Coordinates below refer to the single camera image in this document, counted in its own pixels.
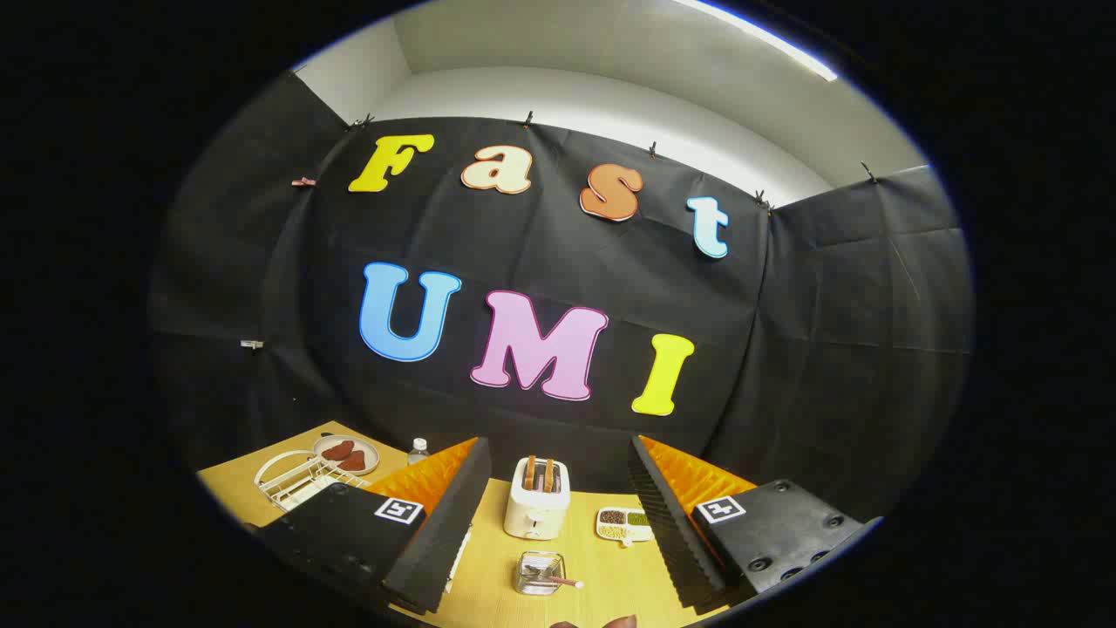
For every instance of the divided white dish with beans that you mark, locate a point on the divided white dish with beans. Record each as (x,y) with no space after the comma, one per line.
(625,527)

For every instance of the red sausage piece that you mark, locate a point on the red sausage piece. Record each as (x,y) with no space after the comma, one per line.
(353,461)
(338,450)

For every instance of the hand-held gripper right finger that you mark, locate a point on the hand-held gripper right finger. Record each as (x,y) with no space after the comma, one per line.
(667,532)

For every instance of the black backdrop cloth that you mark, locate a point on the black backdrop cloth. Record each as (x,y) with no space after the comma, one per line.
(540,249)

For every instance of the white toaster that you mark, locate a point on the white toaster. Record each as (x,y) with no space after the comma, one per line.
(536,515)

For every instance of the small white plate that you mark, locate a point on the small white plate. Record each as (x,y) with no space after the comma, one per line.
(370,449)

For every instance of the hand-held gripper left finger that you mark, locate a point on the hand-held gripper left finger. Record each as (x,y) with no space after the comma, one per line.
(440,541)

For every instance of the green tea bottle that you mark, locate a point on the green tea bottle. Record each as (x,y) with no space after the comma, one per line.
(418,451)

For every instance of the brown toast slice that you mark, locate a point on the brown toast slice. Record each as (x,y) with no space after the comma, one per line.
(529,471)
(550,474)

